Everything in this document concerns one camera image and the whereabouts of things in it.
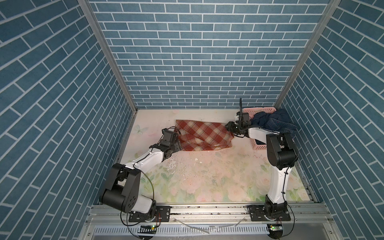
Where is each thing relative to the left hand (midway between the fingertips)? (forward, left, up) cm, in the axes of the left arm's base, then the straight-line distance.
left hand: (176, 145), depth 92 cm
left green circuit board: (-42, +11, -10) cm, 44 cm away
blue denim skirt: (+17, -71, +5) cm, 73 cm away
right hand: (+16, -34, 0) cm, 38 cm away
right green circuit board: (-44, -52, -11) cm, 69 cm away
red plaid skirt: (+12, -18, -5) cm, 22 cm away
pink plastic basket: (+29, -55, 0) cm, 62 cm away
